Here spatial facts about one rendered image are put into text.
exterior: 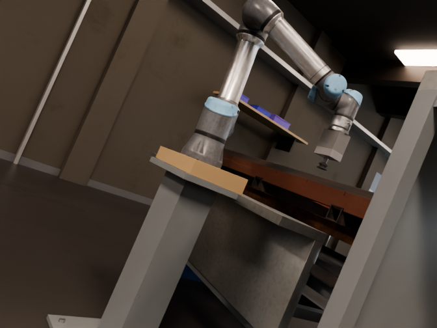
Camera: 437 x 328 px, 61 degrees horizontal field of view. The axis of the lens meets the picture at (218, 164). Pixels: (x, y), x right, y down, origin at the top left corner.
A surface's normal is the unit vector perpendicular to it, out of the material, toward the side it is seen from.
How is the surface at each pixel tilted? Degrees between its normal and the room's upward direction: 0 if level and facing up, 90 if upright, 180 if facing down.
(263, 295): 90
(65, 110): 90
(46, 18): 90
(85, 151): 90
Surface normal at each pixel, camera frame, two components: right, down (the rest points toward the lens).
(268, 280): -0.80, -0.36
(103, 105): 0.57, 0.23
